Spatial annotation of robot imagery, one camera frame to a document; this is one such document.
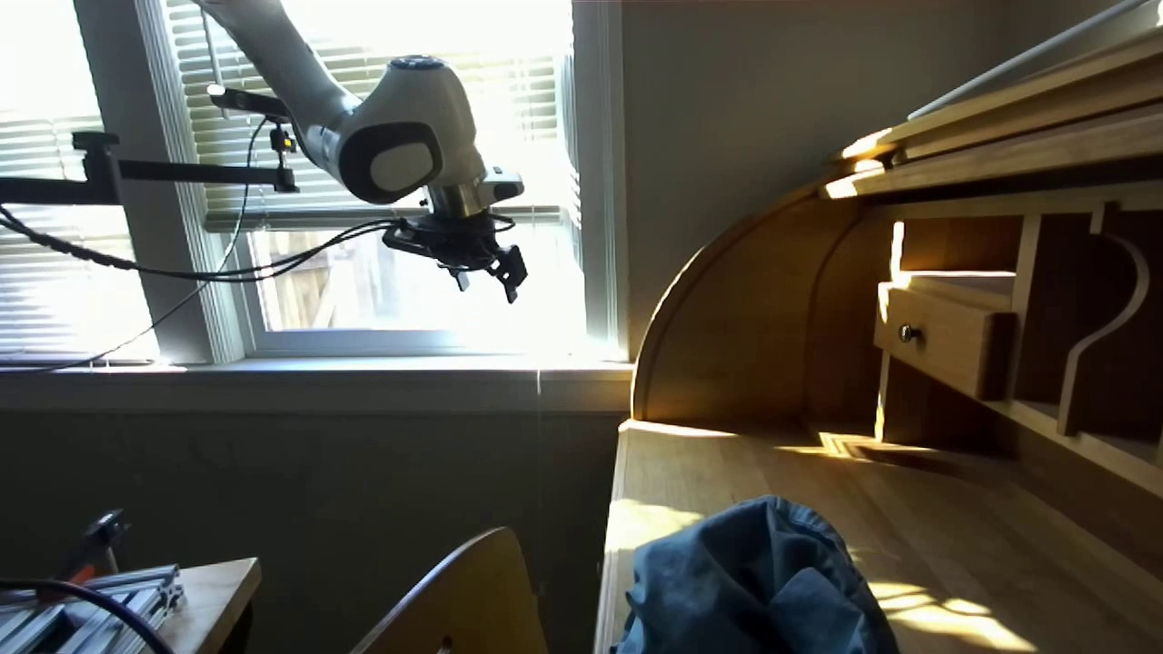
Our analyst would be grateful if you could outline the light blue cloth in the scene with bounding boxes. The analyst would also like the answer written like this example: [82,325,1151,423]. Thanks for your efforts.
[609,493,898,654]

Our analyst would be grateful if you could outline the white window frame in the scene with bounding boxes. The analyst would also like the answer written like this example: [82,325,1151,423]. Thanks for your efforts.
[0,0,589,374]

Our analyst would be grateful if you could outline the small wooden side table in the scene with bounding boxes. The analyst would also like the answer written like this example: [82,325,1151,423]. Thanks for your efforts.
[0,507,266,654]

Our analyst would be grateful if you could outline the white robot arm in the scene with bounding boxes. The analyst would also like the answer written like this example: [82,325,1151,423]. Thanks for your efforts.
[195,0,528,298]

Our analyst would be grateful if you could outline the wooden chair back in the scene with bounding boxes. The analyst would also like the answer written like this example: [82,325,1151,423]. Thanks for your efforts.
[354,526,550,654]

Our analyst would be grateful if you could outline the black hanging cable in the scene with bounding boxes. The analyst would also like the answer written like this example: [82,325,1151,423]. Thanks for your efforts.
[0,119,403,369]

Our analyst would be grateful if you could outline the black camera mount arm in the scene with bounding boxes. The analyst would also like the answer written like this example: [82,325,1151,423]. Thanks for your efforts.
[0,83,295,205]

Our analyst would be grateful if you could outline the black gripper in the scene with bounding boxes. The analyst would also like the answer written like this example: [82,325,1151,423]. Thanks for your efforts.
[380,214,528,302]

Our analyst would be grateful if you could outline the wooden roll-top desk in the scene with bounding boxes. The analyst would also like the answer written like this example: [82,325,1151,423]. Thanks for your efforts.
[596,25,1163,654]

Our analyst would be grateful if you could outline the white window blinds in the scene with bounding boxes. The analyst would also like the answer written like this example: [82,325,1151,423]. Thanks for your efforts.
[0,0,577,220]

